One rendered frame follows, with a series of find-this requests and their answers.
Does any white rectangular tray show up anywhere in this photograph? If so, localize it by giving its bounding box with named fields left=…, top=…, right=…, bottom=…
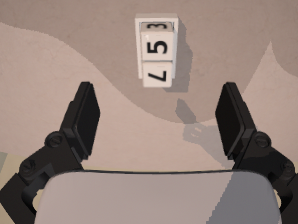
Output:
left=135, top=13, right=178, bottom=79

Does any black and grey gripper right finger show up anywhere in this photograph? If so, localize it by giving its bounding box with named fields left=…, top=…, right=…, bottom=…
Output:
left=215, top=82, right=298, bottom=224

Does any white number cube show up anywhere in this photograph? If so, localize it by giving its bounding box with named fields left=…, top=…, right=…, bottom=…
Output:
left=140, top=22, right=174, bottom=61
left=142, top=60, right=173, bottom=87

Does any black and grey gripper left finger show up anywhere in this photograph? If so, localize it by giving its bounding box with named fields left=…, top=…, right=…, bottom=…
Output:
left=0, top=81, right=100, bottom=224

